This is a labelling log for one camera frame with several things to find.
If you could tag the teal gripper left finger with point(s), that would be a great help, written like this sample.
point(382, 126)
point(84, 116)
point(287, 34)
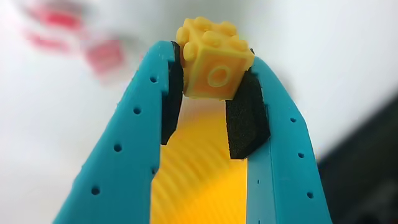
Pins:
point(124, 155)

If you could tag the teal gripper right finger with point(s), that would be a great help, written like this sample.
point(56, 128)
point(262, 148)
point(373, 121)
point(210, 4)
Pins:
point(280, 174)

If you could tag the red white cube piece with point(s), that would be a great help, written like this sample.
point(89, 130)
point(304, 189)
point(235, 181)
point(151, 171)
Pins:
point(57, 20)
point(104, 57)

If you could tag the yellow cube piece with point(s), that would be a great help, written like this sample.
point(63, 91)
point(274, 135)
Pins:
point(214, 65)

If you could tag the yellow honeycomb basket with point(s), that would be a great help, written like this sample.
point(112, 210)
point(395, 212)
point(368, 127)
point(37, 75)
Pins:
point(199, 174)

